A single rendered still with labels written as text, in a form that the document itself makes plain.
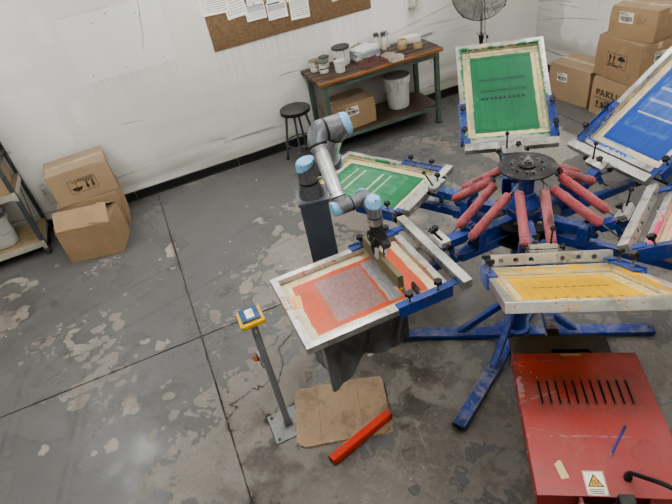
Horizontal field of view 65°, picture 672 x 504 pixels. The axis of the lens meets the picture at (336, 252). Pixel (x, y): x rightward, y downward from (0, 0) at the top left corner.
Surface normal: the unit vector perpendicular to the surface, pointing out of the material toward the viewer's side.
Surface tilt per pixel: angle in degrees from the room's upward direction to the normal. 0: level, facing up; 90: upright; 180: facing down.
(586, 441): 0
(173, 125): 90
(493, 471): 0
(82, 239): 90
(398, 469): 0
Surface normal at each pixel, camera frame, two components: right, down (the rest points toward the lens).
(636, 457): -0.15, -0.78
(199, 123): 0.39, 0.51
